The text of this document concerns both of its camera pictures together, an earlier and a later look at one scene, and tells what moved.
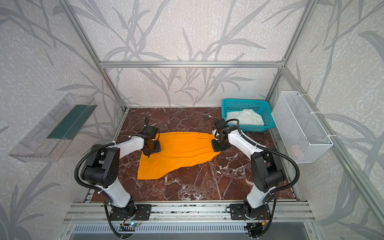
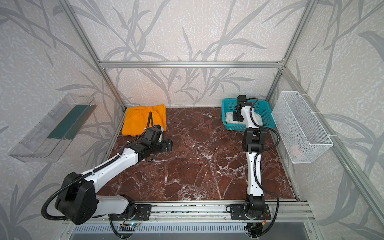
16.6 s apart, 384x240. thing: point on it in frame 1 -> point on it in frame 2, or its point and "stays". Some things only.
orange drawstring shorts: [177, 149] -> [136, 119]
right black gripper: [216, 145] -> [237, 115]
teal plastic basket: [261, 105] stays
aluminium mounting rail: [213, 213] stays
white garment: [246, 117] stays
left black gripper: [153, 147] stays
